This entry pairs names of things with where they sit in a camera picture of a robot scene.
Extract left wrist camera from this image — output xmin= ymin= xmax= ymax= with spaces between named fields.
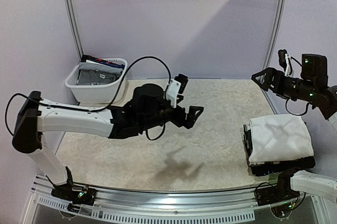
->
xmin=164 ymin=74 xmax=189 ymax=108

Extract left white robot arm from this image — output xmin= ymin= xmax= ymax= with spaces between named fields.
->
xmin=12 ymin=84 xmax=204 ymax=200

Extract left aluminium corner post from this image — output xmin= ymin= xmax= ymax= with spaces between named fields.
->
xmin=64 ymin=0 xmax=84 ymax=60

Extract folded black garment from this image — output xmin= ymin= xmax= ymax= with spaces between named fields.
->
xmin=243 ymin=121 xmax=316 ymax=177

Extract dark striped cloth in basket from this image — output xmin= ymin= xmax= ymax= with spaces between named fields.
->
xmin=81 ymin=55 xmax=125 ymax=69

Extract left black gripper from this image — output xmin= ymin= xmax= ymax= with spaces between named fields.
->
xmin=140 ymin=101 xmax=203 ymax=131

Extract grey cloth in basket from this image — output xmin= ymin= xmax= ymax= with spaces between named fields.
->
xmin=76 ymin=62 xmax=125 ymax=85

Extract white cloth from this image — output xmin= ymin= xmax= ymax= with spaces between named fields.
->
xmin=249 ymin=114 xmax=314 ymax=164

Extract right aluminium corner post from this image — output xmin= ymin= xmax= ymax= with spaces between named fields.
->
xmin=261 ymin=0 xmax=285 ymax=70

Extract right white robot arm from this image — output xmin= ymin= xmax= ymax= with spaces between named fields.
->
xmin=251 ymin=50 xmax=336 ymax=206

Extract aluminium corner post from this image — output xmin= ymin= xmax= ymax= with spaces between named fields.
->
xmin=261 ymin=0 xmax=285 ymax=70
xmin=64 ymin=0 xmax=84 ymax=60

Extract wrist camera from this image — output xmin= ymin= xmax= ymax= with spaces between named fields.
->
xmin=164 ymin=74 xmax=189 ymax=108
xmin=277 ymin=49 xmax=293 ymax=77

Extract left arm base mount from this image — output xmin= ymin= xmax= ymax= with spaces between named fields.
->
xmin=47 ymin=167 xmax=97 ymax=206

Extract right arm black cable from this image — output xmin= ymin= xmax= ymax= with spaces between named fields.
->
xmin=285 ymin=55 xmax=310 ymax=116

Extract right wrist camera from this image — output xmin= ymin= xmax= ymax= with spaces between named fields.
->
xmin=277 ymin=49 xmax=293 ymax=77

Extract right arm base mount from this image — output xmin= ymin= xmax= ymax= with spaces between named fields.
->
xmin=254 ymin=168 xmax=301 ymax=206

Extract white laundry basket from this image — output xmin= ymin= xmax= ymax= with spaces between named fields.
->
xmin=65 ymin=58 xmax=128 ymax=104

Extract aluminium front rail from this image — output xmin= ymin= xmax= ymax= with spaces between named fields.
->
xmin=23 ymin=175 xmax=336 ymax=223

